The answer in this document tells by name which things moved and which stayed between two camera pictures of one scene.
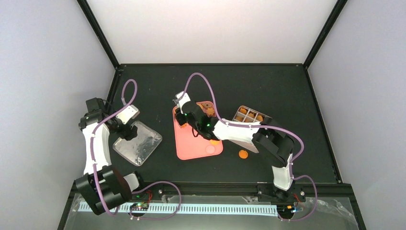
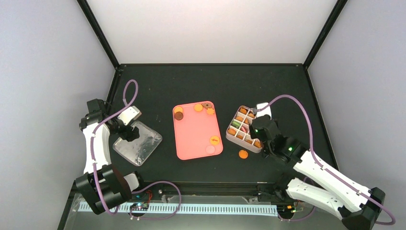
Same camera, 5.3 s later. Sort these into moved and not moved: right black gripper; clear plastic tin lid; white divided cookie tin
Moved: right black gripper
Not moved: clear plastic tin lid; white divided cookie tin
